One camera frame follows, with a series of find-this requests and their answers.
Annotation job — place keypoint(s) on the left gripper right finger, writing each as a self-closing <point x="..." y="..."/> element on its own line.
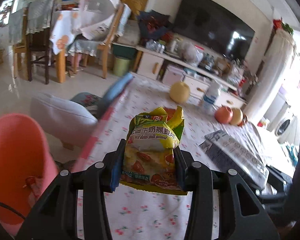
<point x="241" y="215"/>

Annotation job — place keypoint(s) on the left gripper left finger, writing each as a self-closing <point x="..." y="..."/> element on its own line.
<point x="54" y="216"/>

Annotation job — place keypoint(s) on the yellow oatmeal snack bag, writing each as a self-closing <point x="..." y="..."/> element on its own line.
<point x="149" y="162"/>

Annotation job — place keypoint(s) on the grey printed carton box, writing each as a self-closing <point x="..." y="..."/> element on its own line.
<point x="227" y="153"/>

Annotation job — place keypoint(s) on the white cushioned stool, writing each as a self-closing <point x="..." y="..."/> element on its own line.
<point x="66" y="120"/>

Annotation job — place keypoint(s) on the yellow apple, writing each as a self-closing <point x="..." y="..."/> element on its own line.
<point x="237" y="116"/>

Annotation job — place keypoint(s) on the red apple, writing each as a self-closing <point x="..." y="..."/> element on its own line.
<point x="224" y="114"/>

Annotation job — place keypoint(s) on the white washing machine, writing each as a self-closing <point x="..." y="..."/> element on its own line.
<point x="283" y="121"/>

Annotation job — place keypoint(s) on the white plastic bottle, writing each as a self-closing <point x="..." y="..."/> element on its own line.
<point x="210" y="97"/>

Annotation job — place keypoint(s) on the yellow pear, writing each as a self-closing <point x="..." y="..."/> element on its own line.
<point x="179" y="92"/>

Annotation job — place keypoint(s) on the pink storage box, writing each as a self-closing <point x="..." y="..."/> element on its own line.
<point x="172" y="75"/>

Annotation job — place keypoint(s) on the green waste bin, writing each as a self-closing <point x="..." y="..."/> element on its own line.
<point x="121" y="66"/>

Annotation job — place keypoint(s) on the white TV cabinet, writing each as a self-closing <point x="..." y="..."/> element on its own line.
<point x="152" y="64"/>

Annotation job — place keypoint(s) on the white standing air conditioner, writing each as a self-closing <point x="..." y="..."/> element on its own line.
<point x="275" y="64"/>

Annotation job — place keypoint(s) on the light wooden chair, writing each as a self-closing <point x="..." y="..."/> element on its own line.
<point x="100" y="47"/>

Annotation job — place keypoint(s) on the dark wooden chair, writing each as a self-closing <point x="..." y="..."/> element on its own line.
<point x="38" y="30"/>

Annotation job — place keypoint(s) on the dining table with cloth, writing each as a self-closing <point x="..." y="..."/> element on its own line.
<point x="62" y="36"/>

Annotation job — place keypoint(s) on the black television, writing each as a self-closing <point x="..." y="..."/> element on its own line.
<point x="210" y="24"/>

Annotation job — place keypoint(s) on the dark flower bouquet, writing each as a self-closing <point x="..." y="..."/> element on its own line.
<point x="153" y="25"/>

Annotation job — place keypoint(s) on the white mesh food cover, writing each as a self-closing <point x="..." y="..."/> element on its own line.
<point x="95" y="17"/>

